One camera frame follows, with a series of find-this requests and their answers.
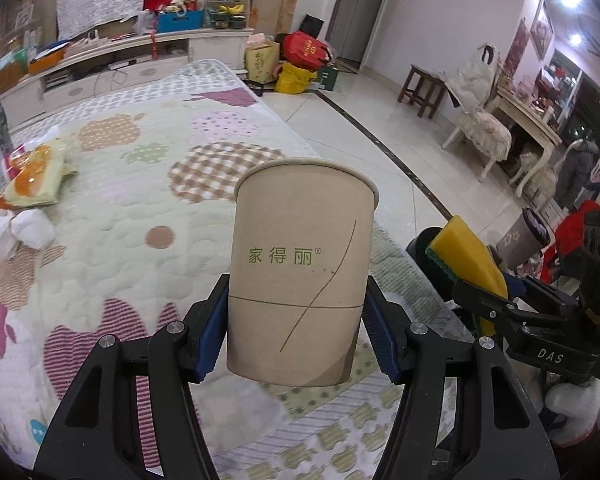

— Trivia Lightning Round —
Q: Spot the brown paper cup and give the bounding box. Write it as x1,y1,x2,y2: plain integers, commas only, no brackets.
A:
226,157,380,388

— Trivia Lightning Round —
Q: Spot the white chair with floral cushion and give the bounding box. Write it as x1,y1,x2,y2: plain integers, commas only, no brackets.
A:
442,60,513,183

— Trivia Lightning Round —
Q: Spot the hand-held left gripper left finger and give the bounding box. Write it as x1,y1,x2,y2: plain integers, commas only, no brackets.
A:
30,274,230,480

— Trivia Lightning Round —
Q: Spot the grey coat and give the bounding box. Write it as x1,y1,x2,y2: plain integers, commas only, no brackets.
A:
555,140,598,213

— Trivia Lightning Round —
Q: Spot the red jacket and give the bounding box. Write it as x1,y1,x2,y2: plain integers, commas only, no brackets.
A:
540,200,600,283

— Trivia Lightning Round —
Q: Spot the white bag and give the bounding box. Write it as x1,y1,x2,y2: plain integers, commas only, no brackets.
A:
452,45,501,111

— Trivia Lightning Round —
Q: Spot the wooden stool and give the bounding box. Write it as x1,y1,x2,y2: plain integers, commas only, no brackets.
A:
397,64,448,120

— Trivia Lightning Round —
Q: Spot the yellow bag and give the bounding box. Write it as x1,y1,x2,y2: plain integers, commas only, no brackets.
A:
274,62,318,95

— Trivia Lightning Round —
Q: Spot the grey door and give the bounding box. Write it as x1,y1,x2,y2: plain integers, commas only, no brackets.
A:
330,0,396,63

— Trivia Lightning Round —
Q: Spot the blue box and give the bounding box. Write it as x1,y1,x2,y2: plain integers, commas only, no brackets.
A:
157,10,204,33

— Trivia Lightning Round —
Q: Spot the orange snack packet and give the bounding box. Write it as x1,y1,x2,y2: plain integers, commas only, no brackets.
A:
0,139,81,210

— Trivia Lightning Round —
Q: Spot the large framed painting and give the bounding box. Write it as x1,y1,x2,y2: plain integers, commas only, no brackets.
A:
529,0,555,63

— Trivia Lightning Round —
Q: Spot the white cabinet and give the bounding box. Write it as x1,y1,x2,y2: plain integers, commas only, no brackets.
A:
0,27,256,131

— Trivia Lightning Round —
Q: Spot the red bag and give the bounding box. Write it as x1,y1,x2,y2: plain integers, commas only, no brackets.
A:
284,31,331,68

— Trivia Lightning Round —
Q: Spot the green box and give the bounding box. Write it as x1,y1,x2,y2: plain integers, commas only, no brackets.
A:
316,66,342,93

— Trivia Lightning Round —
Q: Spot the orange tray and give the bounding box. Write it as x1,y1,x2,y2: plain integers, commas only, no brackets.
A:
27,42,73,76

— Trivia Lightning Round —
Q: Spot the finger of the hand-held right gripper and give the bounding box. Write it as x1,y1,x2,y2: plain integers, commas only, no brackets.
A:
452,277,531,341
405,227,453,306

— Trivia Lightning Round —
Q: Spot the white dining table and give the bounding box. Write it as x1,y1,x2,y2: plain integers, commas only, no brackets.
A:
495,85,563,181

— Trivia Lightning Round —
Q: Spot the beige box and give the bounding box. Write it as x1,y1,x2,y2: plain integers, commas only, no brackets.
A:
244,35,281,83

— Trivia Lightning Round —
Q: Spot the printed blanket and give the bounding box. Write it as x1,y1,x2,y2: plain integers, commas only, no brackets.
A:
0,58,481,480

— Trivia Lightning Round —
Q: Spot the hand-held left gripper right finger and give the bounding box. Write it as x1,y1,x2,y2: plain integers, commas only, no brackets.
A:
362,275,558,480

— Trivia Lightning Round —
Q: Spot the small framed painting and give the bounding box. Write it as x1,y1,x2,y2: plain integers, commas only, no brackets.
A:
509,19,531,68

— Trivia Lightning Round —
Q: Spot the crumpled white tissue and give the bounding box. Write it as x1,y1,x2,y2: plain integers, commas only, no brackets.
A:
0,208,56,258

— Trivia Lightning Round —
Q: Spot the grey trash bin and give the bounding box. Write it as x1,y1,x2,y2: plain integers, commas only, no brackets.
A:
497,208,553,267

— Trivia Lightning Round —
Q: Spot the yellow sponge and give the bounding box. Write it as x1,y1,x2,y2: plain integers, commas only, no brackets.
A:
426,215,510,337

